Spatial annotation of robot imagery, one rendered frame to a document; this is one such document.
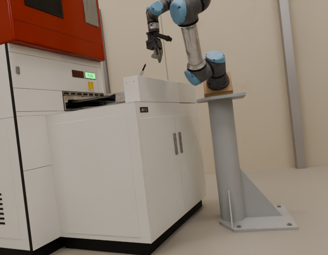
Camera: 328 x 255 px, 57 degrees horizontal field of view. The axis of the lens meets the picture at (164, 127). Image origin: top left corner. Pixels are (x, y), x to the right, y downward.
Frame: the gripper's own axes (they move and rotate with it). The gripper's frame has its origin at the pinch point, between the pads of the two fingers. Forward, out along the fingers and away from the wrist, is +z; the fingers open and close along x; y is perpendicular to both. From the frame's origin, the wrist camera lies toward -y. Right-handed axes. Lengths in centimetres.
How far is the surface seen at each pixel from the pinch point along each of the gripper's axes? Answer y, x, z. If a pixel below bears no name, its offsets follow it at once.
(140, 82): -4.1, 37.5, 17.7
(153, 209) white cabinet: -4, 40, 86
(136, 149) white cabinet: -2, 46, 53
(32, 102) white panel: 58, 55, 20
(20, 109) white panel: 58, 63, 24
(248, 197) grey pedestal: -42, -19, 95
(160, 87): -4.1, 13.7, 18.9
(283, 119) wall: -56, -201, 53
